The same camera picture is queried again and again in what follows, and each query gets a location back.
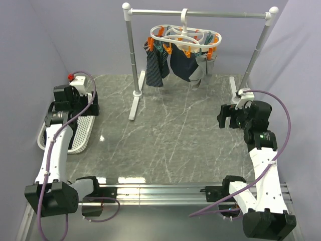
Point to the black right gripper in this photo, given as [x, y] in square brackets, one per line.
[229, 110]

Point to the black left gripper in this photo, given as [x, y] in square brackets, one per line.
[93, 108]

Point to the white clip hanger frame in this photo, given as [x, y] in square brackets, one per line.
[184, 36]

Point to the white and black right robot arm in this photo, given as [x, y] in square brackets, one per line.
[265, 214]

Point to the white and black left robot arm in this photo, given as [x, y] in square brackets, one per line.
[51, 195]

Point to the grey underwear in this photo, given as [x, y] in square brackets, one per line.
[203, 71]

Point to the navy underwear with cream waistband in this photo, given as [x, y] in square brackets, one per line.
[182, 66]

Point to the striped navy underwear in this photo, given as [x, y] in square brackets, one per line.
[157, 67]

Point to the white perforated plastic basket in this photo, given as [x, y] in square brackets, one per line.
[81, 133]

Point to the orange clothes peg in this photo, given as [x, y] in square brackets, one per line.
[168, 48]
[209, 54]
[187, 53]
[150, 44]

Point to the teal clothes peg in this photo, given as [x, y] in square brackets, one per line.
[198, 53]
[159, 46]

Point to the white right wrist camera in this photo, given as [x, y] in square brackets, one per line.
[242, 98]

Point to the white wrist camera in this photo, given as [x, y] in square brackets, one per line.
[79, 82]
[242, 98]

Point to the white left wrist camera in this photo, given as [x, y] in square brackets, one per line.
[79, 82]

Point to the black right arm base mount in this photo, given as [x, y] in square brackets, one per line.
[214, 193]

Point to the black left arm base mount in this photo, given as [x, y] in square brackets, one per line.
[92, 205]

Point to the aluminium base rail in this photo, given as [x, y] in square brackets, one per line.
[162, 194]

